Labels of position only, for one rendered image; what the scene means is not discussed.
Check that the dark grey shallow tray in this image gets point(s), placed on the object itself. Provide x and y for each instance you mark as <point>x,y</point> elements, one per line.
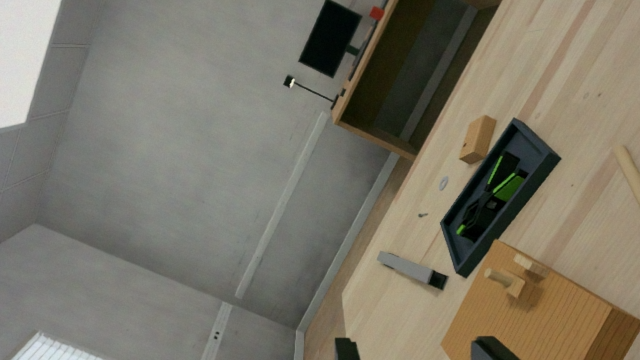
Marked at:
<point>536,158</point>

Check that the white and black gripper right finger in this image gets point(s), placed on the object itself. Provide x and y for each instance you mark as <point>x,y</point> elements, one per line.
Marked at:
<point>489,348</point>

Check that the flat wooden board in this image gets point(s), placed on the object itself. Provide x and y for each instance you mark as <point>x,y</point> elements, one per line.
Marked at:
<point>569,322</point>

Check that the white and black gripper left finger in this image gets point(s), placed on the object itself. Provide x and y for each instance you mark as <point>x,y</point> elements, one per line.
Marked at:
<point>346,349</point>

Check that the grey metal washer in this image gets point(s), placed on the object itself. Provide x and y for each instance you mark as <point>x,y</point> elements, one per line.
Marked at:
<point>440,184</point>

